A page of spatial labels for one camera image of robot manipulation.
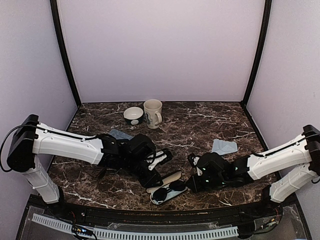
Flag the black aviator sunglasses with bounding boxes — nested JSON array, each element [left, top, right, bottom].
[[153, 180, 186, 201]]

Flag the blue grey glasses case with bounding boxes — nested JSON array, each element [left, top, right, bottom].
[[108, 128, 133, 140]]

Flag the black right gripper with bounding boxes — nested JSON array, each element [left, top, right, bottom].
[[185, 173, 227, 194]]

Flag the light blue cleaning cloth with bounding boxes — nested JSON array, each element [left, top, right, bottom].
[[150, 187, 188, 205]]

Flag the black glasses case beige lining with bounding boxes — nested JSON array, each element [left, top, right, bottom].
[[146, 170, 188, 205]]

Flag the folded light blue cloth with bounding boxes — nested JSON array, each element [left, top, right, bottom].
[[211, 139, 238, 156]]

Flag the black corner post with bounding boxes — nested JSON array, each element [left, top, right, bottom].
[[49, 0, 82, 108], [240, 0, 272, 108]]

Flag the black front rail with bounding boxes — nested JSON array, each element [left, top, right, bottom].
[[22, 193, 301, 226]]

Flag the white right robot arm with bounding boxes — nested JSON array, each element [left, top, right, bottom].
[[186, 125, 320, 217]]

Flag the black left corner post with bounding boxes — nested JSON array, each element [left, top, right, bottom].
[[49, 0, 82, 108]]

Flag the black right corner post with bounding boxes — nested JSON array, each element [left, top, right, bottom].
[[240, 0, 272, 108]]

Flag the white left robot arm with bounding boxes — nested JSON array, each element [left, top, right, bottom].
[[2, 114, 173, 218]]

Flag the cream ceramic mug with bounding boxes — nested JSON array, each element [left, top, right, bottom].
[[143, 99, 163, 129]]

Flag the brown tinted sunglasses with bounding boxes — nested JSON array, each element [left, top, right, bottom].
[[85, 167, 107, 180]]

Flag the white teal ceramic bowl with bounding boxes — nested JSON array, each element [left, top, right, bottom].
[[123, 106, 145, 126]]

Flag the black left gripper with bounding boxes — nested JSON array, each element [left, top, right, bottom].
[[123, 156, 164, 189]]

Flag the white slotted cable duct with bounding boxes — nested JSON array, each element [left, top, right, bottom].
[[31, 213, 239, 240]]

